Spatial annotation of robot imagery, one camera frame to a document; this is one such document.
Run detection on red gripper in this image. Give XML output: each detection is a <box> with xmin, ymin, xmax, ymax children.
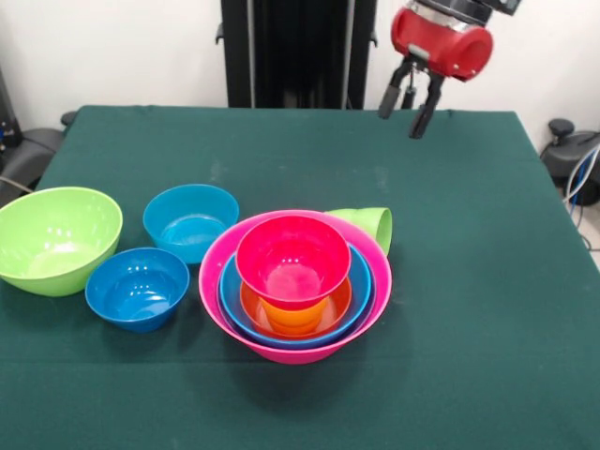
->
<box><xmin>377</xmin><ymin>6</ymin><xmax>494</xmax><ymax>140</ymax></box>

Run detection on green cup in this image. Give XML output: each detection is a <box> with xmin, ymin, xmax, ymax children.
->
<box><xmin>322</xmin><ymin>206</ymin><xmax>394</xmax><ymax>257</ymax></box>

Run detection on large light blue bowl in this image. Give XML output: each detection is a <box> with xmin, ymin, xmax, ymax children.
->
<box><xmin>218</xmin><ymin>243</ymin><xmax>374</xmax><ymax>351</ymax></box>

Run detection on small crimson bowl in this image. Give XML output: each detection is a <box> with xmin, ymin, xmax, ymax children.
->
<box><xmin>234</xmin><ymin>215</ymin><xmax>353</xmax><ymax>311</ymax></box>

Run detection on orange bowl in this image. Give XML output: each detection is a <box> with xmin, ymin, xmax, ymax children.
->
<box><xmin>240</xmin><ymin>276</ymin><xmax>353</xmax><ymax>339</ymax></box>

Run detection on orange cup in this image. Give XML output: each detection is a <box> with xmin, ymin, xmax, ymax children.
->
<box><xmin>257</xmin><ymin>297</ymin><xmax>332</xmax><ymax>330</ymax></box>

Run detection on translucent blue ribbed bowl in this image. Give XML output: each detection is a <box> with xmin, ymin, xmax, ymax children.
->
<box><xmin>142</xmin><ymin>184</ymin><xmax>240</xmax><ymax>264</ymax></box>

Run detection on large pink bowl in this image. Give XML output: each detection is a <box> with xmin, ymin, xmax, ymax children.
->
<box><xmin>198</xmin><ymin>209</ymin><xmax>394</xmax><ymax>366</ymax></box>

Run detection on dark green table cloth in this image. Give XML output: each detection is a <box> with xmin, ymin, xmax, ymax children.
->
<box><xmin>0</xmin><ymin>105</ymin><xmax>600</xmax><ymax>450</ymax></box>

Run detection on small dark blue bowl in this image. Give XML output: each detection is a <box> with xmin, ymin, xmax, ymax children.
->
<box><xmin>84</xmin><ymin>247</ymin><xmax>190</xmax><ymax>335</ymax></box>

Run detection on large green bowl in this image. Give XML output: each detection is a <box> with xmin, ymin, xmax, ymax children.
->
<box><xmin>0</xmin><ymin>186</ymin><xmax>124</xmax><ymax>298</ymax></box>

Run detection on black equipment rack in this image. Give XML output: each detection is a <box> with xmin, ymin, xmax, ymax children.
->
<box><xmin>0</xmin><ymin>69</ymin><xmax>20</xmax><ymax>160</ymax></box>

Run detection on black hanging cable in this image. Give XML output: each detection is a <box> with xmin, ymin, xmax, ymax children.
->
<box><xmin>400</xmin><ymin>65</ymin><xmax>419</xmax><ymax>110</ymax></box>

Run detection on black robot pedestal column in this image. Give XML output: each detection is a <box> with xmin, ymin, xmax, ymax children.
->
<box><xmin>215</xmin><ymin>0</ymin><xmax>379</xmax><ymax>110</ymax></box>

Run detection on blue and white cables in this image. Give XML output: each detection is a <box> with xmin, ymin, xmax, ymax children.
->
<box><xmin>564</xmin><ymin>144</ymin><xmax>600</xmax><ymax>207</ymax></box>

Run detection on grey cable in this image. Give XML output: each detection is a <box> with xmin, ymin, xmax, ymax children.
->
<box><xmin>0</xmin><ymin>175</ymin><xmax>34</xmax><ymax>196</ymax></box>

